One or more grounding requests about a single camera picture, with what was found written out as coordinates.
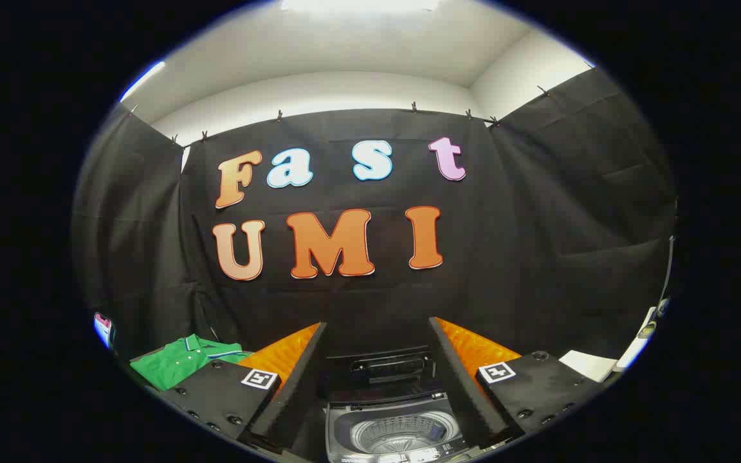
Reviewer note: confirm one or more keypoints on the white paper sheet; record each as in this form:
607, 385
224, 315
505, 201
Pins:
589, 365

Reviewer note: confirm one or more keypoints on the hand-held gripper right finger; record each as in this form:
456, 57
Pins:
464, 392

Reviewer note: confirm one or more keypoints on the grey washing machine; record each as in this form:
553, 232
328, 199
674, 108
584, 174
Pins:
396, 437

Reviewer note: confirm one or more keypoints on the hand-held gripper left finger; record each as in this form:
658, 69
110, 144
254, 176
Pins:
293, 392

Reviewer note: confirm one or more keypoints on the smartphone with lit screen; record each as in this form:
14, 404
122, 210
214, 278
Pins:
102, 329

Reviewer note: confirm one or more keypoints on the green polo shirt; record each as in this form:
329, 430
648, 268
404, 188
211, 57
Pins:
171, 363

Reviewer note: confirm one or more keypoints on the white device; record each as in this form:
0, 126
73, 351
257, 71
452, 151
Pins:
642, 337

